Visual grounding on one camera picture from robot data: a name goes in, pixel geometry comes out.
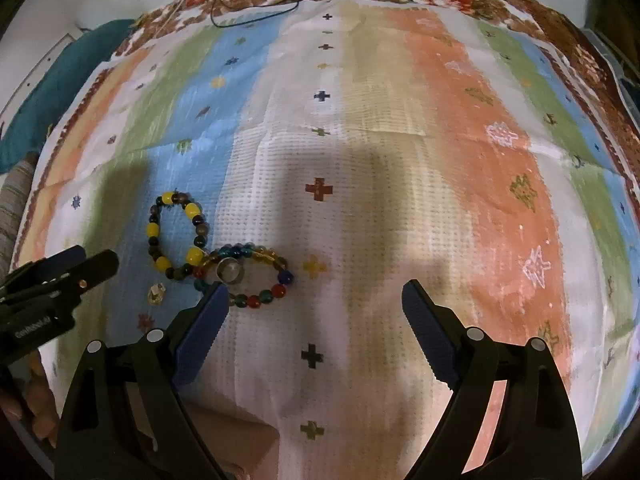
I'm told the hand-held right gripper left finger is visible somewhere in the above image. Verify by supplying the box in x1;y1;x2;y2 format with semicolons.
54;282;232;480

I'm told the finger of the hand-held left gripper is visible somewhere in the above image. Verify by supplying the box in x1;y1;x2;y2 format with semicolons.
30;250;120;311
7;245;86;291

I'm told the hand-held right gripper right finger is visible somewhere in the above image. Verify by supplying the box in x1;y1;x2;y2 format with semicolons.
402;280;583;480

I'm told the silver ring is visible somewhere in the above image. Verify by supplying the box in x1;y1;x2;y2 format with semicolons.
215;257;247;285

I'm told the multicolour glass bead bracelet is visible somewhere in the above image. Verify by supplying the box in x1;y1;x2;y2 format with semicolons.
192;242;295;309

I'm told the yellow and dark bead bracelet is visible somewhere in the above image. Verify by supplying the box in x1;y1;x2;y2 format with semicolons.
148;190;207;281

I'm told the person's left hand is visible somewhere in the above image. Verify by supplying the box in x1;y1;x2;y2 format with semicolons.
22;350;61;450

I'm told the grey striped bolster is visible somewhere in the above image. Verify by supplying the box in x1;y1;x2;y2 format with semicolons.
0;157;38;271

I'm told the striped pastel cloth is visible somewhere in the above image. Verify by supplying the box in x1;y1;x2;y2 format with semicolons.
15;0;640;480

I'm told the teal pillow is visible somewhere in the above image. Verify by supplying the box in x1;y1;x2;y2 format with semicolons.
0;19;138;173

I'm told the white bed headboard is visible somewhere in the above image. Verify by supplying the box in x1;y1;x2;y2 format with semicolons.
0;30;76;131

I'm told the blue grey cloth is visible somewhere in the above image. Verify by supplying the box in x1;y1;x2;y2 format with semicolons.
590;30;640;126

